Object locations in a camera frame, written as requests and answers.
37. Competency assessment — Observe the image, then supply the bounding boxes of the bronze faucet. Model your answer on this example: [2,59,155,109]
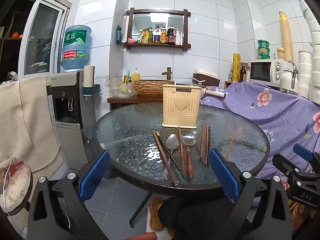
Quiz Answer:
[162,67,173,81]

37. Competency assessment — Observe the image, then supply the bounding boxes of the stool with patterned cushion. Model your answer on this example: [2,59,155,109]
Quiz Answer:
[0,157,34,216]

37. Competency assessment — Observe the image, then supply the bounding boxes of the wicker-pattern wash basin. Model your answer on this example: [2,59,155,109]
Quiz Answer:
[133,79,175,99]

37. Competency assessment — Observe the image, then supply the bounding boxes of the white microwave oven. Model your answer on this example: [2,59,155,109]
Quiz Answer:
[249,59,284,84]

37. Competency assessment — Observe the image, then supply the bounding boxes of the wooden wall shelf with mirror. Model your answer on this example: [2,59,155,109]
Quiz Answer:
[122,9,192,52]

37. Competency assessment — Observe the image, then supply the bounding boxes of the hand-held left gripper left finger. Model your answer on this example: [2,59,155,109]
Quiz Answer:
[27,150,112,240]

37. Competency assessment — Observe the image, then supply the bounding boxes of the white paper cup stack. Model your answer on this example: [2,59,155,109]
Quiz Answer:
[84,65,95,88]

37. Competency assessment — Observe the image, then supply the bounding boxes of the tall tan paper cup stack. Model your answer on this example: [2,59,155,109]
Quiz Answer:
[279,10,294,62]

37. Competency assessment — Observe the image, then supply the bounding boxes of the white-label sauce bottle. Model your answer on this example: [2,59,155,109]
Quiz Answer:
[153,25,162,43]

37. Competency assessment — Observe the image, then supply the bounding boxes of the cream perforated utensil holder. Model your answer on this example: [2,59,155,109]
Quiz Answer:
[162,84,202,127]

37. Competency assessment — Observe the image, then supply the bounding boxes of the dark soy sauce bottle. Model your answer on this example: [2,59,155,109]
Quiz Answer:
[166,24,176,44]

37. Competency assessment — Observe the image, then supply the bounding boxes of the sliding window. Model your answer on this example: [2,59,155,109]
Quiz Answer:
[19,0,71,77]

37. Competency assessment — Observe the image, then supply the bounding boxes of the beige hanging cloth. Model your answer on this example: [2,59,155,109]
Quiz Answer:
[0,76,63,173]

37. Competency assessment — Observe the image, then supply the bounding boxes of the round glass table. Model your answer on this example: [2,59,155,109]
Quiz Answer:
[92,102,271,230]

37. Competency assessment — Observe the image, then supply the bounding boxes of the blue water jug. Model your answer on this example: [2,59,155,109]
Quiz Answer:
[61,25,92,72]

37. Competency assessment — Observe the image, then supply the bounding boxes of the green hanging packet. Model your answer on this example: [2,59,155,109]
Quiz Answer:
[115,26,125,46]

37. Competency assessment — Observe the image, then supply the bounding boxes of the stack of green noodle tubs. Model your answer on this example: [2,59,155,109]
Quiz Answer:
[257,39,271,60]

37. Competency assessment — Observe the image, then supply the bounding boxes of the person's leg in black trousers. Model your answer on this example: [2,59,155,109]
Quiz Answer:
[157,196,250,240]

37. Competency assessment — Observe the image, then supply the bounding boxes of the wooden-handled metal spoon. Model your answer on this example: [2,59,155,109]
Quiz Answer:
[180,133,197,179]

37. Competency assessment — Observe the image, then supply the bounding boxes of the grey water dispenser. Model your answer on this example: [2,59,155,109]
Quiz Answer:
[51,70,97,170]

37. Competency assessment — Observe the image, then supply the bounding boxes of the yellow roll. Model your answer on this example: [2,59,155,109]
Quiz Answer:
[232,53,242,82]

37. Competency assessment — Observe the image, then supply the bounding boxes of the all-metal spoon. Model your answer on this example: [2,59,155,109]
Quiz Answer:
[163,134,180,180]

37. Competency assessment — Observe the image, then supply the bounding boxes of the teal plastic cup holder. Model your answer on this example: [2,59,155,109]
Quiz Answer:
[83,84,101,97]

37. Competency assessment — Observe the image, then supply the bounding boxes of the clear plastic bag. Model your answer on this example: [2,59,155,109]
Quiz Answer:
[100,76,138,98]

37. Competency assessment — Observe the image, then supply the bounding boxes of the brown shoe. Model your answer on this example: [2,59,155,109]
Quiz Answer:
[149,197,166,232]

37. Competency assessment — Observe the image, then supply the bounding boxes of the purple floral cloth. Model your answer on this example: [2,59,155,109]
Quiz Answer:
[200,81,320,180]

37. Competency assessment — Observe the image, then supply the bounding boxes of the wooden counter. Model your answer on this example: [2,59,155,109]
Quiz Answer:
[107,96,164,112]

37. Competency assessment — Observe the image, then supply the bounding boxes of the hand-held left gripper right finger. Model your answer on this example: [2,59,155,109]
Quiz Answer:
[209,148,293,240]

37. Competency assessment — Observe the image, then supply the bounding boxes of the white and brown rice cooker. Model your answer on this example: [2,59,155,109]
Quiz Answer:
[189,69,221,88]

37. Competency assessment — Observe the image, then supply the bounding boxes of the white electric kettle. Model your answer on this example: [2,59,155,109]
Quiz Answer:
[280,63,299,94]

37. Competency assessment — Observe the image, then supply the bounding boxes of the yellow soap dispenser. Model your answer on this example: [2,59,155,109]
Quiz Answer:
[131,67,141,84]

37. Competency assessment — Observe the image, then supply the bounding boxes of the lint roller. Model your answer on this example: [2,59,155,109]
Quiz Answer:
[201,88,226,99]

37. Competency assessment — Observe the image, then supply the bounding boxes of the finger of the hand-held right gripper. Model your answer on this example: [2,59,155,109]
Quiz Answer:
[272,154,320,208]
[293,144,320,173]

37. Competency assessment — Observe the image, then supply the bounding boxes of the dark brown chopstick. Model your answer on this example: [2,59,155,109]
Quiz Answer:
[207,126,211,167]

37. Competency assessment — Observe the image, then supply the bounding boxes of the yellow seasoning packet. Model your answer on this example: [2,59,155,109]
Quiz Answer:
[136,29,149,44]

